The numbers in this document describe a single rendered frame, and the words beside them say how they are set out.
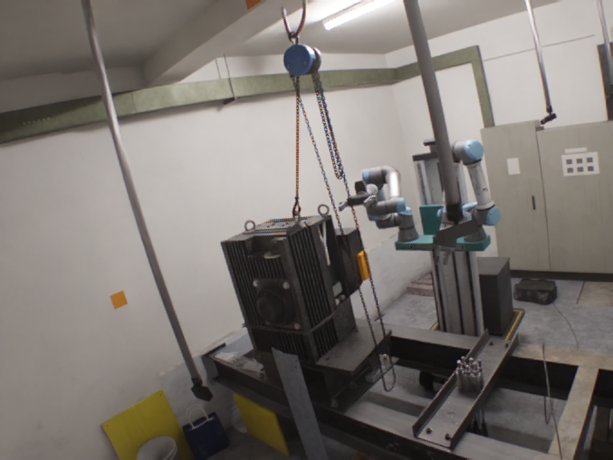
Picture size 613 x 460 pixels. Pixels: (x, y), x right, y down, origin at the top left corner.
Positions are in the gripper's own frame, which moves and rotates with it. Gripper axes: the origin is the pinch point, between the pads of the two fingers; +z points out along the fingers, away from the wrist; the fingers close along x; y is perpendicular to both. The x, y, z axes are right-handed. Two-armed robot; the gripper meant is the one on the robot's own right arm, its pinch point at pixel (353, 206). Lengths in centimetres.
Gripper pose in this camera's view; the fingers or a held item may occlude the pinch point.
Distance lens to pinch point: 196.4
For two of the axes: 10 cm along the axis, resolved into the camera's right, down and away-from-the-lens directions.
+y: 2.7, 9.4, 2.1
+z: -4.2, 3.2, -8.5
